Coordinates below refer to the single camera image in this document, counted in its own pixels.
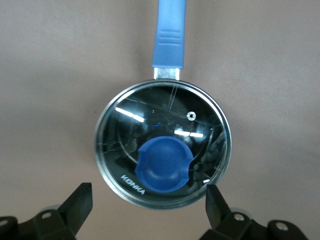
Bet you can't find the black pot with blue handle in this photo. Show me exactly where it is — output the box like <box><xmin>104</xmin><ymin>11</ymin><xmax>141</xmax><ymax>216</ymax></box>
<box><xmin>150</xmin><ymin>0</ymin><xmax>234</xmax><ymax>161</ymax></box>

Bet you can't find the glass lid with blue knob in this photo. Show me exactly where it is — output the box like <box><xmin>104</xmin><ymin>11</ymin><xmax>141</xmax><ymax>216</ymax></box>
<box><xmin>94</xmin><ymin>79</ymin><xmax>233</xmax><ymax>210</ymax></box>

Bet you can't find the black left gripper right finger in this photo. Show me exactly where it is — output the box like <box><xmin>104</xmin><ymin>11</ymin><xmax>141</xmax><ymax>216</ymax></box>
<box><xmin>199</xmin><ymin>184</ymin><xmax>309</xmax><ymax>240</ymax></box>

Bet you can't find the brown table mat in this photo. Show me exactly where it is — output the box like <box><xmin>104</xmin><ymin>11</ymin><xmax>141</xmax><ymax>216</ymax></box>
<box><xmin>0</xmin><ymin>0</ymin><xmax>320</xmax><ymax>240</ymax></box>

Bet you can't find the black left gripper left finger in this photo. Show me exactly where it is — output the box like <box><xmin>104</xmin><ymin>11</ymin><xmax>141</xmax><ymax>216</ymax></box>
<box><xmin>0</xmin><ymin>182</ymin><xmax>94</xmax><ymax>240</ymax></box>

